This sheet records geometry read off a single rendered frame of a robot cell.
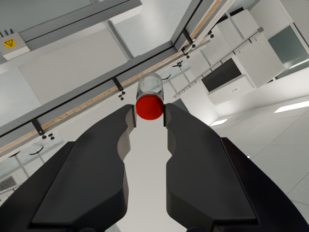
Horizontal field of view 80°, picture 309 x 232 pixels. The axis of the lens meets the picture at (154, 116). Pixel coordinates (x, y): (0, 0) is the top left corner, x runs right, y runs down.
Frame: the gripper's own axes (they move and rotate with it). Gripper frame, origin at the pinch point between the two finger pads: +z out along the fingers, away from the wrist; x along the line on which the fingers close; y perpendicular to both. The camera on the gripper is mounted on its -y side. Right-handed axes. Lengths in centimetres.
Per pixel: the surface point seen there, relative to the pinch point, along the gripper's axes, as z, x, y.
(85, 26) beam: 109, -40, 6
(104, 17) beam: 115, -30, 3
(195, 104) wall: 784, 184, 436
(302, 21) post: 39, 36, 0
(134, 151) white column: 109, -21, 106
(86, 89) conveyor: 82, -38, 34
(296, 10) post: 41, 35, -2
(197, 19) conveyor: 88, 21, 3
